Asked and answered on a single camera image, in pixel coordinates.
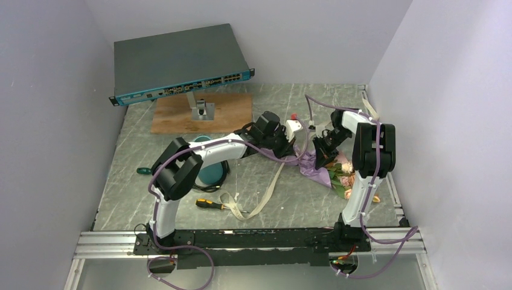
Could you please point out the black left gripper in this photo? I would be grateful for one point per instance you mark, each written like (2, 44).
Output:
(286, 150)

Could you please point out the aluminium frame rail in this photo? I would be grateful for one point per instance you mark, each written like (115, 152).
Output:
(120, 244)

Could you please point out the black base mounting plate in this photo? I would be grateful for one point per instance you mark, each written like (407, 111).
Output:
(257, 246)

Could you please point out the green handled screwdriver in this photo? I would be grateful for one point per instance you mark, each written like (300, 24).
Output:
(144, 171)

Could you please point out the grey teal network switch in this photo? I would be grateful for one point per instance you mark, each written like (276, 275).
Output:
(151, 67)

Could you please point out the teal vase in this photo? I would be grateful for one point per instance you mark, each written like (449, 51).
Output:
(211, 174)

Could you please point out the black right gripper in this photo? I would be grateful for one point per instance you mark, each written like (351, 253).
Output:
(323, 156)

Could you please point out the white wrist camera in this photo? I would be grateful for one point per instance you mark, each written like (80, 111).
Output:
(317, 130)
(292, 126)

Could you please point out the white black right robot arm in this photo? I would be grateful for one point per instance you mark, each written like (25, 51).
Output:
(373, 157)

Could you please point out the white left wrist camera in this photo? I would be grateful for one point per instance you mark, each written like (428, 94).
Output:
(292, 126)

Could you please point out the purple flower bouquet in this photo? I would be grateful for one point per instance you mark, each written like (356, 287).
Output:
(338, 174)

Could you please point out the orange black screwdriver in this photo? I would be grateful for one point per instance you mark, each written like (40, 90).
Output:
(209, 204)

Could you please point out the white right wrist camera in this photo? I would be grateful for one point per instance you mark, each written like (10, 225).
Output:
(317, 130)

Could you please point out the brown wooden board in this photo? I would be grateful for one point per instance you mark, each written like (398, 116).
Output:
(173, 114)

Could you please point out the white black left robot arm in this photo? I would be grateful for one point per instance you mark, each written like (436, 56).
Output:
(175, 171)

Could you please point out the beige ribbon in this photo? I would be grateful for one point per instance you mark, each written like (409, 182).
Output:
(237, 209)

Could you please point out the grey metal stand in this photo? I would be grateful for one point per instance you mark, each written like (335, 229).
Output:
(201, 110)

